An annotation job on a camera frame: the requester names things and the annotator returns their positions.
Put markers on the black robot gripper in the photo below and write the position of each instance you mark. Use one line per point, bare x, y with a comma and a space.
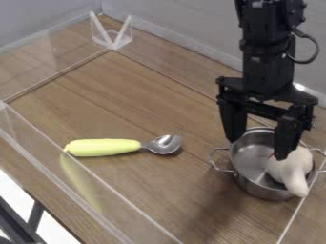
265, 93

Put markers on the white orange plush mushroom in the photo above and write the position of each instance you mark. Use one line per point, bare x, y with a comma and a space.
290, 171

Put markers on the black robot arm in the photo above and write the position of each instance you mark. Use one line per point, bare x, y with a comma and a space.
270, 21

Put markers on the silver metal pot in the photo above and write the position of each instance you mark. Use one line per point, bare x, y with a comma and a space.
249, 154

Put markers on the black metal table leg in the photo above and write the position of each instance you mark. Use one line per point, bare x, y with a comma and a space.
20, 231

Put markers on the yellow handled metal spoon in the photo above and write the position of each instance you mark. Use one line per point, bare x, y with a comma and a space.
102, 147

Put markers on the clear acrylic corner bracket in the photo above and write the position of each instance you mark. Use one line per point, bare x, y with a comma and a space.
111, 39

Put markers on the clear acrylic enclosure wall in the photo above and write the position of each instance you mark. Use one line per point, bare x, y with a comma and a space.
68, 90

